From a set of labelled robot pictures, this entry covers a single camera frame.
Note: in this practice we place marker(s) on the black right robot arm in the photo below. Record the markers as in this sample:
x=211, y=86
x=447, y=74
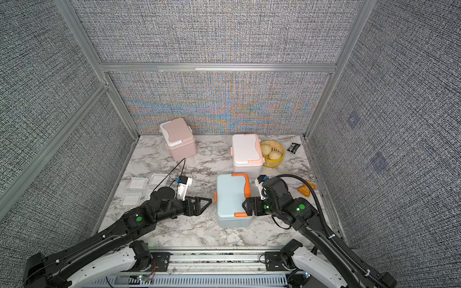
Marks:
x=330, y=261

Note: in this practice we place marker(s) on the aluminium front rail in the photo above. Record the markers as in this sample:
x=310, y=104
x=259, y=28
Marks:
x=208, y=262

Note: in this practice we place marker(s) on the orange small object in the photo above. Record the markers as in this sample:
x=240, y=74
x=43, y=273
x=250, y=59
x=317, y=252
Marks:
x=305, y=191

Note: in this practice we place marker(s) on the blue orange first aid box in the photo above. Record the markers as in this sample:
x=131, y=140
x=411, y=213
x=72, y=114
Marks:
x=232, y=192

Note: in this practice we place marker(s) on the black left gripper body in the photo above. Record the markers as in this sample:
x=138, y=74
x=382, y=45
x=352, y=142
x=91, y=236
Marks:
x=188, y=210

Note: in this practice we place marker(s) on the small black wrapper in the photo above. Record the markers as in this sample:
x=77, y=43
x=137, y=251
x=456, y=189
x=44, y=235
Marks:
x=293, y=148

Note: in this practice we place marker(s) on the pink first aid box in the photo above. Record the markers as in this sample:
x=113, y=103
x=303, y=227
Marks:
x=179, y=139

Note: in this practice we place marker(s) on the yellow bamboo steamer basket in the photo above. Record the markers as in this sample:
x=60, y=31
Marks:
x=278, y=147

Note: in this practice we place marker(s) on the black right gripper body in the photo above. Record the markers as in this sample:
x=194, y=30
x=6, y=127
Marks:
x=262, y=207

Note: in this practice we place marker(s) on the white gauze packet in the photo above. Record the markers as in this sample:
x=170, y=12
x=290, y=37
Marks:
x=158, y=179
x=138, y=183
x=131, y=199

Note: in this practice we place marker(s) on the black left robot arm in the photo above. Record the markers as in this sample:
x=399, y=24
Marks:
x=115, y=249

